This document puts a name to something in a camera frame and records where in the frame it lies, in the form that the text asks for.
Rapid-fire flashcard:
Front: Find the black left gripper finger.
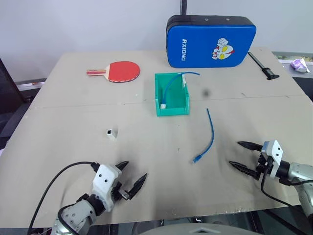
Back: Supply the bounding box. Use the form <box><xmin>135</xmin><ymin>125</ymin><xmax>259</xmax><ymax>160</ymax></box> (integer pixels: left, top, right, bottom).
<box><xmin>114</xmin><ymin>161</ymin><xmax>130</xmax><ymax>172</ymax></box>
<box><xmin>128</xmin><ymin>173</ymin><xmax>148</xmax><ymax>200</ymax></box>

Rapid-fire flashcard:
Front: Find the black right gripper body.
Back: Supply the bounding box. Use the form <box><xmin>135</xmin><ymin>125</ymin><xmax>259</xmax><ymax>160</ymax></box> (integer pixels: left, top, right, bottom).
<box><xmin>254</xmin><ymin>151</ymin><xmax>273</xmax><ymax>182</ymax></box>

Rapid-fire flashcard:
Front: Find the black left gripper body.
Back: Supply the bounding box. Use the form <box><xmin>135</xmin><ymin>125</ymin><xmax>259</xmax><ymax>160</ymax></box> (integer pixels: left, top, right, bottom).
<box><xmin>111</xmin><ymin>182</ymin><xmax>131</xmax><ymax>202</ymax></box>

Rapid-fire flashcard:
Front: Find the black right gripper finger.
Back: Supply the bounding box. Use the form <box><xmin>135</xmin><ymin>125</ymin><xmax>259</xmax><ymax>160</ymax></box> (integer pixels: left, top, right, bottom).
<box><xmin>228</xmin><ymin>160</ymin><xmax>260</xmax><ymax>179</ymax></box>
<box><xmin>237</xmin><ymin>141</ymin><xmax>264</xmax><ymax>152</ymax></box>

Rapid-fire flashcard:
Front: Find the small white cube adapter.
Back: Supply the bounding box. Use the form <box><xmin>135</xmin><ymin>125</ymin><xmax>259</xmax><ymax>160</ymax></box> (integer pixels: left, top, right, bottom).
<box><xmin>105</xmin><ymin>126</ymin><xmax>118</xmax><ymax>141</ymax></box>

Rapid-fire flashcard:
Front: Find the grey rounded robot body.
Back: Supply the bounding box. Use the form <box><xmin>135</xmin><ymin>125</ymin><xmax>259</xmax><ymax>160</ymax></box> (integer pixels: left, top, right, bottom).
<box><xmin>138</xmin><ymin>221</ymin><xmax>253</xmax><ymax>235</ymax></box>

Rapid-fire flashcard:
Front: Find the black hand tool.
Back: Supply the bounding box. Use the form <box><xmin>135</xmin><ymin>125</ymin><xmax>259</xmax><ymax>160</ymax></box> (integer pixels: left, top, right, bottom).
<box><xmin>247</xmin><ymin>51</ymin><xmax>280</xmax><ymax>81</ymax></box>

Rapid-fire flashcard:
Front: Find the green plastic bin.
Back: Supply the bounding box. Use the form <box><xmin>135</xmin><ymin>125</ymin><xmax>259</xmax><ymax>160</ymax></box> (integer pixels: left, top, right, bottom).
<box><xmin>154</xmin><ymin>72</ymin><xmax>191</xmax><ymax>117</ymax></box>

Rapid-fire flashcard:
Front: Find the purple white crumpled cloth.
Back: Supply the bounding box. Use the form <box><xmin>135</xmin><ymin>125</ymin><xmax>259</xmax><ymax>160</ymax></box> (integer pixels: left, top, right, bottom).
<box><xmin>290</xmin><ymin>58</ymin><xmax>311</xmax><ymax>73</ymax></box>

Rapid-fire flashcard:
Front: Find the red table tennis paddle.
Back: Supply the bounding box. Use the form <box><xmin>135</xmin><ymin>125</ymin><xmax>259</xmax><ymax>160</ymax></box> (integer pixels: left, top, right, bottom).
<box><xmin>86</xmin><ymin>61</ymin><xmax>141</xmax><ymax>83</ymax></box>

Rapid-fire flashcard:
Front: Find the blue kick pad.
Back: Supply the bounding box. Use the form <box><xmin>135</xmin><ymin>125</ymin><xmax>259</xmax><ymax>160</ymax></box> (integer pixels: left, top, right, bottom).
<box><xmin>166</xmin><ymin>14</ymin><xmax>258</xmax><ymax>69</ymax></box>

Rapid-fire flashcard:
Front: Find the black case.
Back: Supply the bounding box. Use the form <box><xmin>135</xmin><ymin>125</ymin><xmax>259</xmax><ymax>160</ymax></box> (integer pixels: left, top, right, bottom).
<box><xmin>0</xmin><ymin>57</ymin><xmax>25</xmax><ymax>116</ymax></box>

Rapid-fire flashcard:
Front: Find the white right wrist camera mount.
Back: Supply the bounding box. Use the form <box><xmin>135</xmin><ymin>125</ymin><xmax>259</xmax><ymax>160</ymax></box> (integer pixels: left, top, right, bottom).
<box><xmin>261</xmin><ymin>140</ymin><xmax>284</xmax><ymax>179</ymax></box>

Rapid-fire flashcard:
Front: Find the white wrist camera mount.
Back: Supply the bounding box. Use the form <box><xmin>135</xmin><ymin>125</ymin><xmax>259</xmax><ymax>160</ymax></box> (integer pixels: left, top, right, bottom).
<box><xmin>92</xmin><ymin>164</ymin><xmax>123</xmax><ymax>212</ymax></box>
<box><xmin>261</xmin><ymin>140</ymin><xmax>284</xmax><ymax>179</ymax></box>

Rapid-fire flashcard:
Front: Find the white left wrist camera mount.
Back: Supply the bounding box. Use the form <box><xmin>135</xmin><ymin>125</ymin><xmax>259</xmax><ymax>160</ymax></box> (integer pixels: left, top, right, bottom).
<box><xmin>92</xmin><ymin>164</ymin><xmax>123</xmax><ymax>212</ymax></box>

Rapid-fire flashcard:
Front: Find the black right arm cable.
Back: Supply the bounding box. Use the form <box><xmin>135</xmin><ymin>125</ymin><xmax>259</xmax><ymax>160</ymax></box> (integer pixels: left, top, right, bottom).
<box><xmin>260</xmin><ymin>168</ymin><xmax>313</xmax><ymax>207</ymax></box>

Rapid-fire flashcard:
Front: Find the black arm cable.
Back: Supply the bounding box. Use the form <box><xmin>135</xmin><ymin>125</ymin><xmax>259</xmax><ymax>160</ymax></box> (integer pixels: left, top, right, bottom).
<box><xmin>26</xmin><ymin>161</ymin><xmax>100</xmax><ymax>235</ymax></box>
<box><xmin>260</xmin><ymin>168</ymin><xmax>313</xmax><ymax>207</ymax></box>

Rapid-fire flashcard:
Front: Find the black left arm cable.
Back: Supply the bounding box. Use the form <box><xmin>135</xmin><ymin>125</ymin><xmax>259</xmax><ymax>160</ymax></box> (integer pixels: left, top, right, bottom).
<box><xmin>26</xmin><ymin>161</ymin><xmax>100</xmax><ymax>235</ymax></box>

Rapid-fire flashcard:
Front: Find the blue Ethernet cable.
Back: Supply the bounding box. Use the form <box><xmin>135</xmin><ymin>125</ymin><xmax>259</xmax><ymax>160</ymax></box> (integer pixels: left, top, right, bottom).
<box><xmin>159</xmin><ymin>71</ymin><xmax>201</xmax><ymax>110</ymax></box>
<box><xmin>191</xmin><ymin>108</ymin><xmax>215</xmax><ymax>165</ymax></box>

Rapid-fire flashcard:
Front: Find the grey metal rail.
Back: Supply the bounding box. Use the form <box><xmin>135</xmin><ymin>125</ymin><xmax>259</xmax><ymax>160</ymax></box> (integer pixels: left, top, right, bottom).
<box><xmin>16</xmin><ymin>77</ymin><xmax>47</xmax><ymax>104</ymax></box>

